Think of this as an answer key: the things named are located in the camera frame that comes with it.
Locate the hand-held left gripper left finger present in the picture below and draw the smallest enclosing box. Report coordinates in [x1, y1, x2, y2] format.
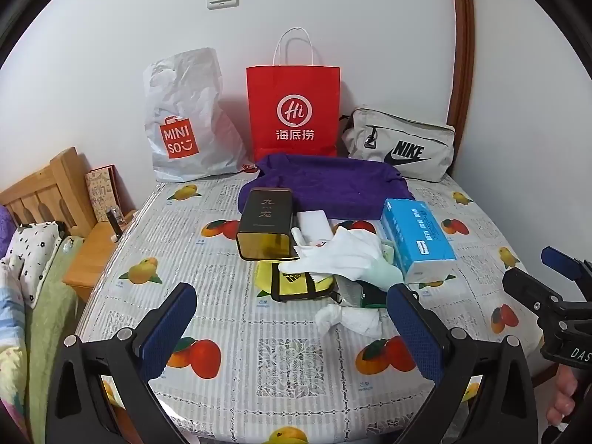
[44, 282, 199, 444]

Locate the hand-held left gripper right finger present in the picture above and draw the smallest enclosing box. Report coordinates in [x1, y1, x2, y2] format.
[386, 283, 539, 444]

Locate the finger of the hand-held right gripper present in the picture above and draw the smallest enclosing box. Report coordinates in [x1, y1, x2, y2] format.
[541, 246, 592, 305]
[502, 267, 564, 323]

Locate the green and white packet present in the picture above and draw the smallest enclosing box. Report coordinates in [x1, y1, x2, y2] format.
[335, 276, 391, 310]

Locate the mint green cloth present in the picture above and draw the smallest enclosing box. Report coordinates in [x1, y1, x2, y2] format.
[365, 259, 405, 292]

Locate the white drawstring cloth pouch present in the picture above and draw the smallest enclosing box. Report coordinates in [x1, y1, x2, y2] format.
[315, 305, 380, 336]

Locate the white glove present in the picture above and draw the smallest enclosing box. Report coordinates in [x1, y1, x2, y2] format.
[279, 226, 384, 283]

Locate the yellow pouch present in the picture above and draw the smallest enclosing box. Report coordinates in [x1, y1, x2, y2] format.
[256, 260, 336, 303]

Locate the white sponge block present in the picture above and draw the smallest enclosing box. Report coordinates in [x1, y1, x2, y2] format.
[296, 210, 334, 243]

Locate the person's right hand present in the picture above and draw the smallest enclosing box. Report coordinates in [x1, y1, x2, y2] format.
[545, 366, 580, 427]

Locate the blue tissue pack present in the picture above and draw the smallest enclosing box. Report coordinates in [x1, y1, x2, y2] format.
[380, 199, 457, 284]

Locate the light wooden nightstand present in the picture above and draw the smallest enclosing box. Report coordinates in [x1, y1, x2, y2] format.
[63, 210, 139, 303]

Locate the fruit print tablecloth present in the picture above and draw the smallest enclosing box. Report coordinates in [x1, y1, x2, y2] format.
[74, 173, 544, 444]

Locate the black bottle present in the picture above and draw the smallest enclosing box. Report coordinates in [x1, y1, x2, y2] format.
[106, 209, 125, 242]

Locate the light green bedsheet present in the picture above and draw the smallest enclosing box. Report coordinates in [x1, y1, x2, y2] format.
[23, 236, 84, 444]

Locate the dark green tea tin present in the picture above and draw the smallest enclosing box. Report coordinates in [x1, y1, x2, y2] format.
[235, 188, 296, 260]

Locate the white floral pillow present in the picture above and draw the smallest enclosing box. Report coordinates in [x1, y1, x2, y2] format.
[7, 222, 63, 308]

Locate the patterned book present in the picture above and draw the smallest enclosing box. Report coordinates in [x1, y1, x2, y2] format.
[85, 165, 122, 223]

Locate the colourful striped blanket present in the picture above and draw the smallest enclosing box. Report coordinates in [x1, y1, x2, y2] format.
[0, 259, 33, 444]

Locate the purple towel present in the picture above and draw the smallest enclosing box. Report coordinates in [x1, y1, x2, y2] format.
[237, 154, 414, 220]

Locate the beige waist bag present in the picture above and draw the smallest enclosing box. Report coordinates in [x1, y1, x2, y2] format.
[340, 106, 456, 182]

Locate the light wooden headboard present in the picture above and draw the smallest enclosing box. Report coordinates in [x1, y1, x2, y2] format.
[0, 147, 95, 236]

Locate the white plastic shopping bag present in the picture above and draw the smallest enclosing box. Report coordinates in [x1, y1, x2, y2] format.
[142, 47, 248, 183]

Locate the red paper bag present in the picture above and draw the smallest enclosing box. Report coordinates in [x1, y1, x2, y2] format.
[246, 28, 342, 160]

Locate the dark brown wooden frame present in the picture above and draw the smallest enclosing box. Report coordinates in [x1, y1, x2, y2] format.
[446, 0, 477, 179]

